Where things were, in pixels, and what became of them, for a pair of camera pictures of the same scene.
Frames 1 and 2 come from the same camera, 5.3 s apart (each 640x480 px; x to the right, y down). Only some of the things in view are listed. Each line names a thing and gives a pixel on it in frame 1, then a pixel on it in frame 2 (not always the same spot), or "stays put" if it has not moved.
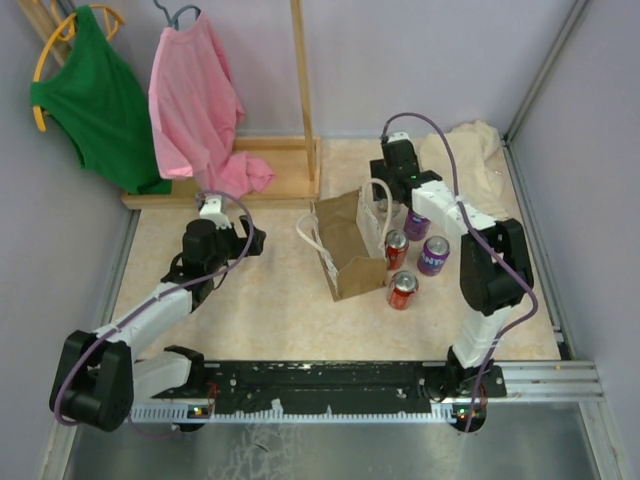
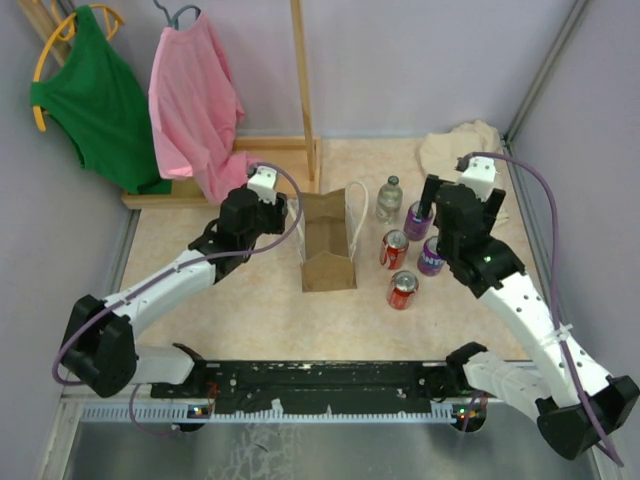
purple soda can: (416, 226) stays put
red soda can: (402, 287) stays put
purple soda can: (434, 254) stays put
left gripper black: (240, 242) to (277, 214)
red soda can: (396, 247) stays put
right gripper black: (377, 169) to (491, 207)
